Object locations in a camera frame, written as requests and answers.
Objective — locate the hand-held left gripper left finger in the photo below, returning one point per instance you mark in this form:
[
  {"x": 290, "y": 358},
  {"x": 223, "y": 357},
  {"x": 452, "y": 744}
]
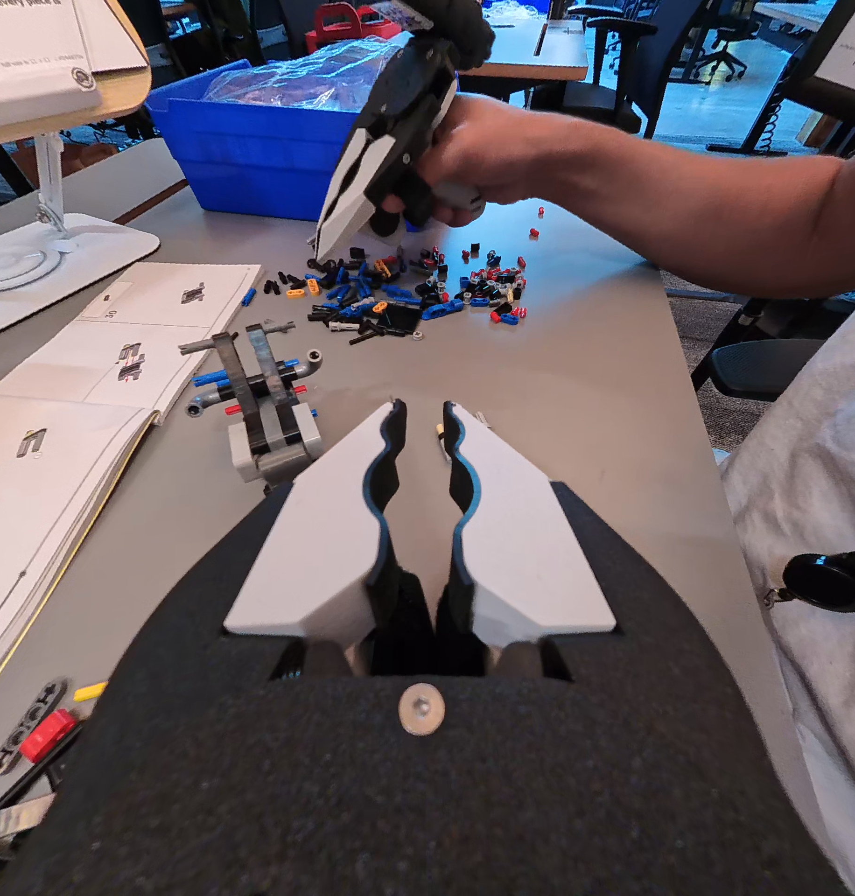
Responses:
[{"x": 308, "y": 560}]

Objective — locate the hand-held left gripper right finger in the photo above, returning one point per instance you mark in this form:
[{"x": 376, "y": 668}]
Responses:
[{"x": 532, "y": 560}]

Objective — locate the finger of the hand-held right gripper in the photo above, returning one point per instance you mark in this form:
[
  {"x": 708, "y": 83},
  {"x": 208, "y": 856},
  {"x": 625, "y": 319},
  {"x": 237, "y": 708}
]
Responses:
[
  {"x": 357, "y": 217},
  {"x": 333, "y": 210}
]

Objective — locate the small grey lego axle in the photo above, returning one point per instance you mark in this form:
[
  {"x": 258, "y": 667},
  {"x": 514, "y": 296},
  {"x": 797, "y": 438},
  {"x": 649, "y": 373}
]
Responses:
[{"x": 443, "y": 439}]

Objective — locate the person's right forearm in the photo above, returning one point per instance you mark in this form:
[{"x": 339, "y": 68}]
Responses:
[{"x": 714, "y": 210}]

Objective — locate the pile of small lego pins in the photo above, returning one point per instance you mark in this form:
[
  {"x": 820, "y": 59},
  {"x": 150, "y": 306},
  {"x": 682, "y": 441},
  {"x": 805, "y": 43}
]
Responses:
[{"x": 413, "y": 287}]

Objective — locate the partly built lego model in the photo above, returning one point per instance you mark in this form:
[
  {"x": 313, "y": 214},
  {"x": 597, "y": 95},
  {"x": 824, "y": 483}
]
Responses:
[{"x": 266, "y": 420}]

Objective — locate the yellow lego axle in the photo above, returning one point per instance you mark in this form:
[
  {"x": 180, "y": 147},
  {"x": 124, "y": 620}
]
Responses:
[{"x": 90, "y": 691}]

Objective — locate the pile of loose lego pieces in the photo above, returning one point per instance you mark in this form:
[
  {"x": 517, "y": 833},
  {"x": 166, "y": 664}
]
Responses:
[{"x": 28, "y": 735}]

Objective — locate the person's right hand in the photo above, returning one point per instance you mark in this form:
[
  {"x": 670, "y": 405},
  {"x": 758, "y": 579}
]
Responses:
[{"x": 504, "y": 154}]

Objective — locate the blue plastic storage bin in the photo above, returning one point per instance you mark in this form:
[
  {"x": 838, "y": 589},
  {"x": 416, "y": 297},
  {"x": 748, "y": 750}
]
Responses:
[{"x": 259, "y": 154}]

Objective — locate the red plastic basket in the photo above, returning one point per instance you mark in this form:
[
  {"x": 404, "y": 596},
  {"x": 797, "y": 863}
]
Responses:
[{"x": 343, "y": 24}]

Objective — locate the clear plastic bag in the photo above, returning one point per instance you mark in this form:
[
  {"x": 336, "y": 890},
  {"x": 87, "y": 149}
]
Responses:
[{"x": 308, "y": 77}]

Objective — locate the black office chair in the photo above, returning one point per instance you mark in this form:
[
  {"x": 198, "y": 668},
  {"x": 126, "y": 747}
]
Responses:
[
  {"x": 721, "y": 42},
  {"x": 763, "y": 367},
  {"x": 609, "y": 63}
]

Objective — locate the white instruction booklet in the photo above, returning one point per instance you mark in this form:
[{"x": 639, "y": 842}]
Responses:
[{"x": 84, "y": 392}]

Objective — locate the white tablet stand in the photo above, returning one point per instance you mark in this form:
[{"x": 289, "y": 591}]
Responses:
[{"x": 49, "y": 259}]

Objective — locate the framed black white marker poster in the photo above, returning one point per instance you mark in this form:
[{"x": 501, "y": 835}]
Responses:
[{"x": 840, "y": 49}]

